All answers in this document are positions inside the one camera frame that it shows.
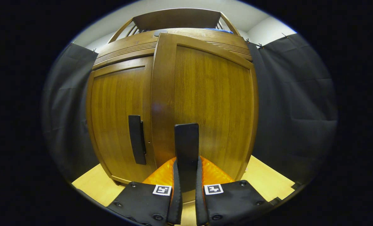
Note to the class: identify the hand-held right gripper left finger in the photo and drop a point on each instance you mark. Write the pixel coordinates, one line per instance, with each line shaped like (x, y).
(142, 204)

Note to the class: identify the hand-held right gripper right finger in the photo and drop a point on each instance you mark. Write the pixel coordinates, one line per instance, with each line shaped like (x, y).
(233, 204)

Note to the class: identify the wooden double-door shoe cabinet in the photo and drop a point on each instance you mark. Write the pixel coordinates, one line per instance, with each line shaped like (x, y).
(177, 18)

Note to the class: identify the wooden cabinet drawer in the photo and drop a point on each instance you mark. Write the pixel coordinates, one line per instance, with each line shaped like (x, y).
(126, 50)

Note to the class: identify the black backdrop cloth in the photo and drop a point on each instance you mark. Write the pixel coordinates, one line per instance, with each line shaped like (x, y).
(299, 103)

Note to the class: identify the blue folded cloth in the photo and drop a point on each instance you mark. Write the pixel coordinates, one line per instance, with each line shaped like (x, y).
(219, 30)

